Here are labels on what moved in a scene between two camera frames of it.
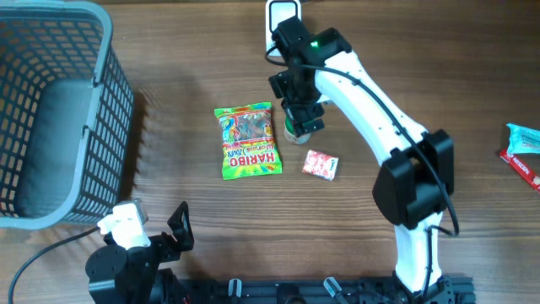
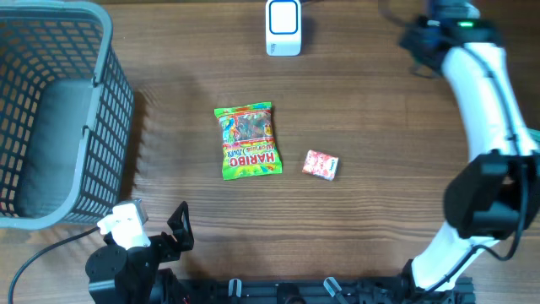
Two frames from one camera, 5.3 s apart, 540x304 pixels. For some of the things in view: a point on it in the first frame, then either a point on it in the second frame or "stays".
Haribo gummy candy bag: (248, 146) stays
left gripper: (172, 252) stays
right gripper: (298, 113) → (411, 38)
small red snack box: (321, 165) stays
